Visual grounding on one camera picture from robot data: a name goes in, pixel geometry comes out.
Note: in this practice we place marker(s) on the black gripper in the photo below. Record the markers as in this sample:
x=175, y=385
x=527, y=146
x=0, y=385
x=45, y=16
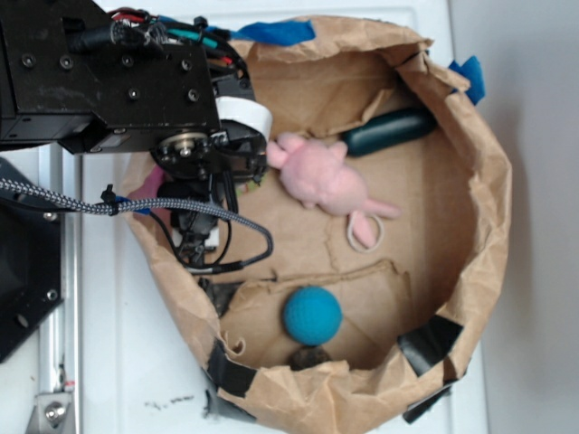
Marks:
x=201, y=173

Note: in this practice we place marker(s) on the green plush frog toy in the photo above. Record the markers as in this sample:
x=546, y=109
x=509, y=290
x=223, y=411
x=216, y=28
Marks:
x=249, y=186

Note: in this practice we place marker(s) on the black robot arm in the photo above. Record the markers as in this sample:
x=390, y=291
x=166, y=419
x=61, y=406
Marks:
x=128, y=81

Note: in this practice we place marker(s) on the pink plush bunny toy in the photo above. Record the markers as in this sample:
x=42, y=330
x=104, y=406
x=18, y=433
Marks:
x=317, y=175

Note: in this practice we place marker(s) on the blue foam ball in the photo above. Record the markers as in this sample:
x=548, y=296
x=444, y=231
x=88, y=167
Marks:
x=312, y=316

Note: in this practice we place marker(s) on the brown paper bag bin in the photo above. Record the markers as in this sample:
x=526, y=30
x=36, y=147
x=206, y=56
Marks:
x=415, y=308

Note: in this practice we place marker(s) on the dark teal cylindrical case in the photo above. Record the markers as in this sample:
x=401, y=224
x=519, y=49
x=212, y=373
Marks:
x=390, y=129

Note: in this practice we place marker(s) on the white plastic tray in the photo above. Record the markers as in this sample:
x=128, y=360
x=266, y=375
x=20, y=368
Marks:
x=136, y=373

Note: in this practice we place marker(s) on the dark brown furry object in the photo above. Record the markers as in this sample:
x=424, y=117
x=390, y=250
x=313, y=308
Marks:
x=308, y=357

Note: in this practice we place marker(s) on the aluminium frame rail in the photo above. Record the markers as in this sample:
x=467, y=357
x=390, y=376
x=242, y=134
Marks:
x=60, y=332

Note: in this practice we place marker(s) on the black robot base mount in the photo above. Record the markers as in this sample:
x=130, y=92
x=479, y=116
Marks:
x=31, y=261

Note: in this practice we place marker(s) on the metal corner bracket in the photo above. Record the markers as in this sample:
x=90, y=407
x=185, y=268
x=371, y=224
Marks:
x=53, y=413

